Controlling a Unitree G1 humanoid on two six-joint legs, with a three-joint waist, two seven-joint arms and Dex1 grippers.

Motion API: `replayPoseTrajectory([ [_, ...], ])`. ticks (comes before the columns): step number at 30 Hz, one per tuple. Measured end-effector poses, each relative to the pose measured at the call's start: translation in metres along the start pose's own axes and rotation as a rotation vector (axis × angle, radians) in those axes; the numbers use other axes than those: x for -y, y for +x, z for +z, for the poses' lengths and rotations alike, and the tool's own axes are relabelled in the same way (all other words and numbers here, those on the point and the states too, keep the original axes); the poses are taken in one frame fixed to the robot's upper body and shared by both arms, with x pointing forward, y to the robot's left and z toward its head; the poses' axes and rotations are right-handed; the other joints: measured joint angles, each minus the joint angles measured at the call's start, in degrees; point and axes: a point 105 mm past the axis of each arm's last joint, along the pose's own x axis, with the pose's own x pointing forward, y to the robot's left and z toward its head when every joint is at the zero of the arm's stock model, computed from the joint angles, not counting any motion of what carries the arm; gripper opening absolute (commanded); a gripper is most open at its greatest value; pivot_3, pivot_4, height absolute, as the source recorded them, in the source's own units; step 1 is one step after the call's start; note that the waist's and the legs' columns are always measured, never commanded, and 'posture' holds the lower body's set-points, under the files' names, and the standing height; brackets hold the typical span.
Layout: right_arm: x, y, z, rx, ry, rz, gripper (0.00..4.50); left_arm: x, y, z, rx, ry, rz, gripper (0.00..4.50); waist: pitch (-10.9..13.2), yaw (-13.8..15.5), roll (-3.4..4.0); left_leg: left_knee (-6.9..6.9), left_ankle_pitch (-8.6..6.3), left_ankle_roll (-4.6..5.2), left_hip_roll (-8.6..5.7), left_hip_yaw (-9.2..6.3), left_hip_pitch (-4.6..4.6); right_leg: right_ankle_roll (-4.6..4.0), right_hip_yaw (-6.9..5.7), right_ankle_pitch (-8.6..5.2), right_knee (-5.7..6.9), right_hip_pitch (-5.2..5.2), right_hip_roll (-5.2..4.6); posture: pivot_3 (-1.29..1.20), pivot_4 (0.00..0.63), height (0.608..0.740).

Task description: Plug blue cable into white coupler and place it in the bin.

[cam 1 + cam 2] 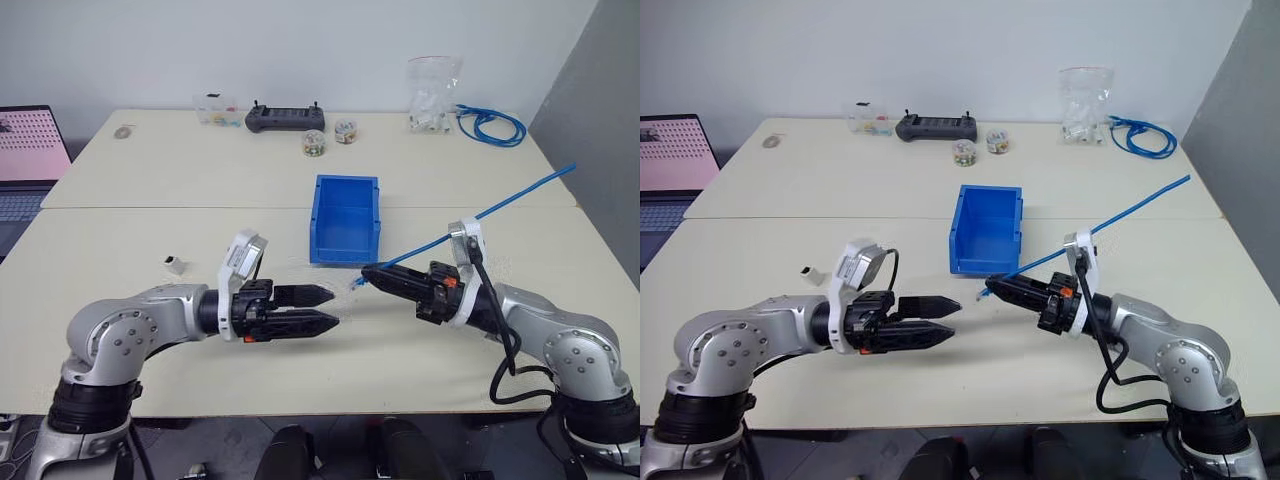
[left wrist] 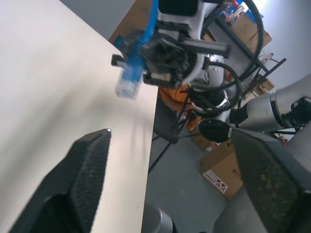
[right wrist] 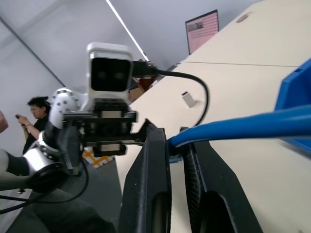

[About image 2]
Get orange fabric object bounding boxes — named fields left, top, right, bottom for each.
left=159, top=83, right=203, bottom=131

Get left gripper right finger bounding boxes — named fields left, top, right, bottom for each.
left=228, top=127, right=311, bottom=233

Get cardboard box with blue label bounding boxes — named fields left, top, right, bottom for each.
left=108, top=0, right=156, bottom=53

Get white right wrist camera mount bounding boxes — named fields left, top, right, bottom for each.
left=156, top=0, right=210, bottom=82

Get black chair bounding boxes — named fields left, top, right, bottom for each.
left=148, top=96, right=188, bottom=174

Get large cardboard box on shelf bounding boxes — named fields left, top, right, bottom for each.
left=203, top=9, right=273, bottom=57

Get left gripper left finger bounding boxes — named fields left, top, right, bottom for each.
left=7, top=128, right=112, bottom=233

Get cardboard box with warning stickers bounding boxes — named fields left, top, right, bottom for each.
left=199, top=142, right=244, bottom=200

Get colourful packages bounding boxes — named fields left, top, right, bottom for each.
left=217, top=0, right=264, bottom=25

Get small cardboard box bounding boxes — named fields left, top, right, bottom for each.
left=251, top=77, right=276, bottom=98

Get blue ethernet cable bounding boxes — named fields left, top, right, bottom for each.
left=114, top=0, right=159, bottom=100

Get black metal shelf frame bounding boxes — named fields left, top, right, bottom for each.
left=201, top=14, right=288, bottom=98

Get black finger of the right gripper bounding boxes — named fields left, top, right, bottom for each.
left=122, top=30, right=149, bottom=53
left=111, top=54, right=128, bottom=67

